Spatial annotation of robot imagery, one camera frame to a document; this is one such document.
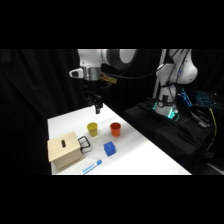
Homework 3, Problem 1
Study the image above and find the orange cup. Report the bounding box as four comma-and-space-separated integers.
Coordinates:
109, 122, 122, 137

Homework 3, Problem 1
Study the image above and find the black curtain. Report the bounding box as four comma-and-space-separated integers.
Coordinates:
0, 49, 224, 176

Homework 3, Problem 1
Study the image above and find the wooden box with slot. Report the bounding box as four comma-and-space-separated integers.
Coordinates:
46, 130, 84, 172

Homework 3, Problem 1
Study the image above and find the yellow cable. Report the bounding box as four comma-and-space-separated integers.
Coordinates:
208, 108, 218, 138

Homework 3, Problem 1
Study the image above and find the blue cube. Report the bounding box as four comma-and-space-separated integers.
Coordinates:
103, 141, 117, 157

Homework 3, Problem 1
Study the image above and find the yellow cup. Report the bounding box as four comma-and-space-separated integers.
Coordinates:
86, 122, 99, 137

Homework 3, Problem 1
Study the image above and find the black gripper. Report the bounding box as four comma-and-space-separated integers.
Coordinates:
83, 80, 103, 115

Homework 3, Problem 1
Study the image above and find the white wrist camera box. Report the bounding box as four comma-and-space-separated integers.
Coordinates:
68, 68, 84, 80

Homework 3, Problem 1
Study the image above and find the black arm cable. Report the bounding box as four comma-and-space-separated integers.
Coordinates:
113, 49, 167, 81

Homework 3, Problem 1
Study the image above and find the black robot stand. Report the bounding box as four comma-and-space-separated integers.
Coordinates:
122, 98, 224, 175

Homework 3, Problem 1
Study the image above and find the blue and white marker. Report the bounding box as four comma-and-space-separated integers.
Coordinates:
81, 159, 103, 175

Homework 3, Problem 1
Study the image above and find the backlit keyboard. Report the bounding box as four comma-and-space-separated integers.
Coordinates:
195, 89, 220, 108

